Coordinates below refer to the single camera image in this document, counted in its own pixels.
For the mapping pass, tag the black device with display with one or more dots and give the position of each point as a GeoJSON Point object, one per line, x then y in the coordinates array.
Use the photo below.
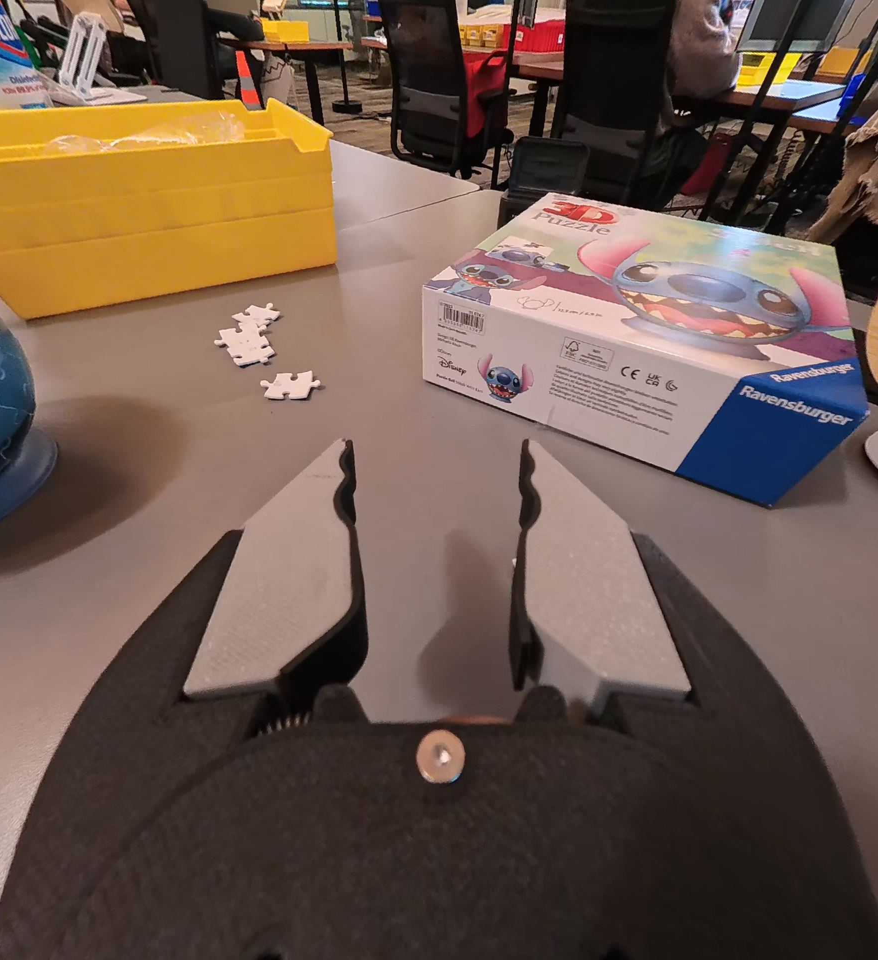
{"type": "Point", "coordinates": [551, 165]}

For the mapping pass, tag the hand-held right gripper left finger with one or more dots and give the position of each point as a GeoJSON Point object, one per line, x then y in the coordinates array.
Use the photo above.
{"type": "Point", "coordinates": [281, 585]}

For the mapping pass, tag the clear acrylic stand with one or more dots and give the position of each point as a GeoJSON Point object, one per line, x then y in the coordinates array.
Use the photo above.
{"type": "Point", "coordinates": [83, 52]}

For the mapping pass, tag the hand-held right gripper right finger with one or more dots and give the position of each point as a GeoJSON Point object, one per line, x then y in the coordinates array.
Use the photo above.
{"type": "Point", "coordinates": [596, 592]}

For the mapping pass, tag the black office chair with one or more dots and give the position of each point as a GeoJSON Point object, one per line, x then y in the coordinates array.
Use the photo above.
{"type": "Point", "coordinates": [611, 67]}
{"type": "Point", "coordinates": [431, 60]}

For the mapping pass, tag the red storage bin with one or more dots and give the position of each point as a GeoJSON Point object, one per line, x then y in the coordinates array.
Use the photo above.
{"type": "Point", "coordinates": [540, 34]}

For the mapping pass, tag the wooden table black legs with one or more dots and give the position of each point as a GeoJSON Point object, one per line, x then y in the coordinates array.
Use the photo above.
{"type": "Point", "coordinates": [311, 46]}

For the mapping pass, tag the cartoon print puzzle box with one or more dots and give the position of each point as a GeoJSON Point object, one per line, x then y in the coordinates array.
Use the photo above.
{"type": "Point", "coordinates": [634, 375]}

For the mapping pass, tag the group of yellow parts bins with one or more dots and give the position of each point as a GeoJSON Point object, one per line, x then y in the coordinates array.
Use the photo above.
{"type": "Point", "coordinates": [482, 34]}

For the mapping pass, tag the orange traffic cone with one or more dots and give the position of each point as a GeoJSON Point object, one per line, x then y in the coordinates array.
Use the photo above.
{"type": "Point", "coordinates": [250, 79]}

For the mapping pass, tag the computer monitor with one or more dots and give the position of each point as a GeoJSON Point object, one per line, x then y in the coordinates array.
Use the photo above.
{"type": "Point", "coordinates": [791, 22]}

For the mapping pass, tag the clear plastic bag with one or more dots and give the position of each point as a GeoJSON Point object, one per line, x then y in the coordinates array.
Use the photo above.
{"type": "Point", "coordinates": [109, 142]}

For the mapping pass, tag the small yellow bin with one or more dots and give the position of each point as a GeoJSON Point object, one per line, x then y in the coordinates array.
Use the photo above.
{"type": "Point", "coordinates": [285, 31]}
{"type": "Point", "coordinates": [842, 61]}
{"type": "Point", "coordinates": [765, 69]}

